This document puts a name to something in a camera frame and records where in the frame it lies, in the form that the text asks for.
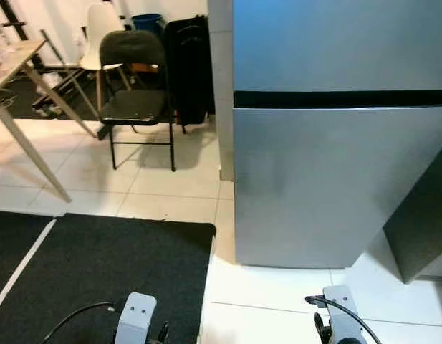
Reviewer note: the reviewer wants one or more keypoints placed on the dark grey fridge cabinet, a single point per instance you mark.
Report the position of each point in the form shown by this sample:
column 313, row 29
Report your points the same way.
column 421, row 222

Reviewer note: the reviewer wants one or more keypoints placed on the black floor mat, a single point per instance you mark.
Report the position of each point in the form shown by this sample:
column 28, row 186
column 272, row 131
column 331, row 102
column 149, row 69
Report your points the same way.
column 113, row 279
column 9, row 244

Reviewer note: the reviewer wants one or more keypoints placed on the black folding chair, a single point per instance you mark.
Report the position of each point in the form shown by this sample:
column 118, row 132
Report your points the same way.
column 135, row 106

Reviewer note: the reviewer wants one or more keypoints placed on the wooden table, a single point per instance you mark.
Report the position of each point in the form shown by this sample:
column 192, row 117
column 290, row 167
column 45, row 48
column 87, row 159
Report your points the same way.
column 20, row 61

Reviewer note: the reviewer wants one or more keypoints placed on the white plastic chair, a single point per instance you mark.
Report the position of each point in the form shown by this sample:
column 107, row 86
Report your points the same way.
column 99, row 29

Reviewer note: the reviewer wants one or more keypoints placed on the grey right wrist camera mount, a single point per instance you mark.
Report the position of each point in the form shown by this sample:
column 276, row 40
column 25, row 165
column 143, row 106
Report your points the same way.
column 342, row 315

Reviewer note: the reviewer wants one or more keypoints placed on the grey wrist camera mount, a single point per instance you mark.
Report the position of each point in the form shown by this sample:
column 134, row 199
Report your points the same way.
column 136, row 319
column 342, row 315

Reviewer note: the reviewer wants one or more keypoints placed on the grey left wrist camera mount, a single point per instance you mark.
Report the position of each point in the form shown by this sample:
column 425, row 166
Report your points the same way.
column 136, row 319

